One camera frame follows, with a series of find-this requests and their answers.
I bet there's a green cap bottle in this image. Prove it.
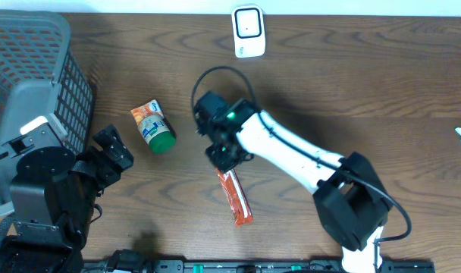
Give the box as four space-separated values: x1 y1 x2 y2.
138 114 176 154

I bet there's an orange Kleenex tissue pack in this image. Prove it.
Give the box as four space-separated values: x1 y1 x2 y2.
130 99 164 124

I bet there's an orange chocolate bar wrapper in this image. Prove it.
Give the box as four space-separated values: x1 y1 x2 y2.
216 169 254 227

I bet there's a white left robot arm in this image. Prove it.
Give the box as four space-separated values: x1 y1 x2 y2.
0 123 133 272

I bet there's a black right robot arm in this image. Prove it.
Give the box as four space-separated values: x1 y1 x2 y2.
193 99 392 272

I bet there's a white barcode scanner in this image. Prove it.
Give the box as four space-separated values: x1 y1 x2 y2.
231 5 266 58

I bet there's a grey plastic mesh basket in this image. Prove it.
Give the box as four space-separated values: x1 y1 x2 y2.
0 10 96 217

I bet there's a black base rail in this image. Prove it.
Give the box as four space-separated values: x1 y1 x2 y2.
82 249 436 273

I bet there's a black right camera cable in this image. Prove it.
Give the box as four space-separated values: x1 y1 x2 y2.
190 66 412 273

